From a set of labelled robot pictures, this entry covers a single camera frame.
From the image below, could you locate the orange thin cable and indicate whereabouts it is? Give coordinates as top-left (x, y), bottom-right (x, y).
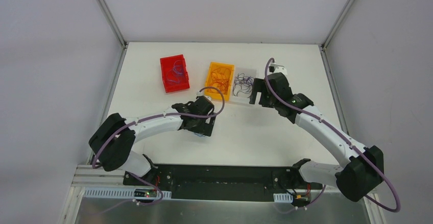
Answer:
top-left (209, 66), bottom-right (232, 95)

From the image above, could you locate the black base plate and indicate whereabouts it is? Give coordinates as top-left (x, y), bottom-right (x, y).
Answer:
top-left (143, 164), bottom-right (322, 202)

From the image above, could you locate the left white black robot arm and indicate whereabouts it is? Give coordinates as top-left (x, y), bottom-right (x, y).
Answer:
top-left (88, 96), bottom-right (216, 186)

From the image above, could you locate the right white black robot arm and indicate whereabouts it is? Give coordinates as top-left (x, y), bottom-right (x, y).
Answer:
top-left (250, 73), bottom-right (384, 202)

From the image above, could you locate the red plastic bin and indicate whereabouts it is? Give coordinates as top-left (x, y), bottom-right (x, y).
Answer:
top-left (160, 55), bottom-right (190, 93)

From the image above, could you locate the right white cable duct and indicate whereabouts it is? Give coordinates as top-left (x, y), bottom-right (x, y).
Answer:
top-left (273, 193), bottom-right (293, 203)

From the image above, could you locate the yellow plastic bin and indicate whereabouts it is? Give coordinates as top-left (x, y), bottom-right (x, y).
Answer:
top-left (205, 62), bottom-right (235, 102)

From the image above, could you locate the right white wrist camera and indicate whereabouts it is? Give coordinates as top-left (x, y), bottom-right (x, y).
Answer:
top-left (268, 62), bottom-right (288, 76)

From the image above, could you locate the left white cable duct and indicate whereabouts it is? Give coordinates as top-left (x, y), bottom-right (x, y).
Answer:
top-left (83, 187), bottom-right (172, 200)

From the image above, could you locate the white cable duct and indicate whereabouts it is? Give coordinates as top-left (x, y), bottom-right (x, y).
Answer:
top-left (273, 193), bottom-right (293, 203)
top-left (83, 187), bottom-right (172, 200)

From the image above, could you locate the white plastic bin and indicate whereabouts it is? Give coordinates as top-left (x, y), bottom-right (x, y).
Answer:
top-left (229, 66), bottom-right (257, 106)

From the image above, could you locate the purple thin cable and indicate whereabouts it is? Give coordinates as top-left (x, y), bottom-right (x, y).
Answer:
top-left (233, 73), bottom-right (256, 98)

